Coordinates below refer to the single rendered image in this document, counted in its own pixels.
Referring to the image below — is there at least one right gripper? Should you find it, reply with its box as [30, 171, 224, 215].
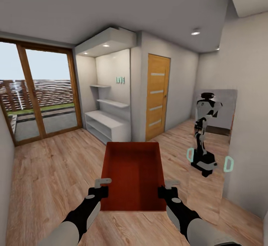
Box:
[158, 186, 178, 199]

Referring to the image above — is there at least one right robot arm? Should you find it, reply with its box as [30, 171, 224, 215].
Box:
[158, 179, 242, 246]

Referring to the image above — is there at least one storage box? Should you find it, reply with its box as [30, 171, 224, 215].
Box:
[100, 142, 167, 211]

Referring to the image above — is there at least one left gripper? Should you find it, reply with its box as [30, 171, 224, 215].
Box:
[88, 186, 108, 198]

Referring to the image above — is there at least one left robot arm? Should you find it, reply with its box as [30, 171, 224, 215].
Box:
[34, 178, 112, 246]

